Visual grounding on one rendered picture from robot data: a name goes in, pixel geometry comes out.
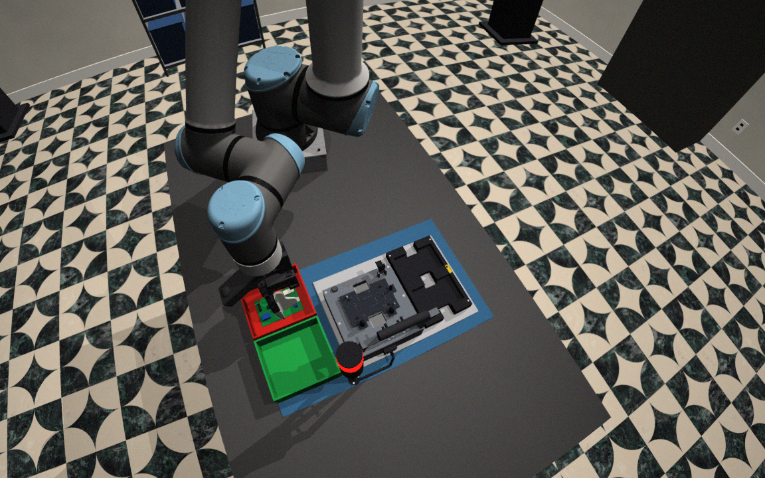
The green circuit board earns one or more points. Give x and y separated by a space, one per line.
267 316

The red bin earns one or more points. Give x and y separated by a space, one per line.
254 322

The green open-top bin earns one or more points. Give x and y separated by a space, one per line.
297 359

